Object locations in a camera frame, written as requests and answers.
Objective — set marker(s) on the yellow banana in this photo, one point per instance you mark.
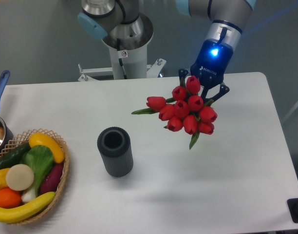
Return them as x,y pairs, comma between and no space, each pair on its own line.
20,213

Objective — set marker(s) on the red tulip bouquet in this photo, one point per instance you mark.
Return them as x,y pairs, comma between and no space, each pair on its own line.
185,110

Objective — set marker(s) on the beige round disc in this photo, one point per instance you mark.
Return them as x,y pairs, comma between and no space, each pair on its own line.
19,177

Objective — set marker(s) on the purple sweet potato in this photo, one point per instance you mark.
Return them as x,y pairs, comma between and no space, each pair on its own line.
52,180

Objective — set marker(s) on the black device at table edge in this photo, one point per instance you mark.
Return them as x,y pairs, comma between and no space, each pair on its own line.
293,209

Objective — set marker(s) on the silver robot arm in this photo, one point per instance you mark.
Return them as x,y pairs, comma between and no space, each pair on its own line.
127,32

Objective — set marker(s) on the green bok choy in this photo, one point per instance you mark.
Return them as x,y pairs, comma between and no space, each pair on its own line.
40,159

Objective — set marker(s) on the dark grey ribbed vase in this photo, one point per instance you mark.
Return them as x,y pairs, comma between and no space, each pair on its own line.
114,145

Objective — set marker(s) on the yellow bell pepper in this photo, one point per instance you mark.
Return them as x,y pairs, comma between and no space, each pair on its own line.
3,173

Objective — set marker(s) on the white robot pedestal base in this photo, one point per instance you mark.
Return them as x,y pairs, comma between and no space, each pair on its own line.
125,64

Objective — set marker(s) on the green cucumber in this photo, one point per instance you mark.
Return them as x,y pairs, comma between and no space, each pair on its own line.
14,156

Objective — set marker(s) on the woven wicker basket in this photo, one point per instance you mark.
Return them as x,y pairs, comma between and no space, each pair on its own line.
23,138

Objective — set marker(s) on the blue Robotiq gripper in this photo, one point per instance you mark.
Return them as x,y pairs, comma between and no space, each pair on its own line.
213,59

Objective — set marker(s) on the orange fruit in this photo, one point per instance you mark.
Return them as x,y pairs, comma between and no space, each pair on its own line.
9,198

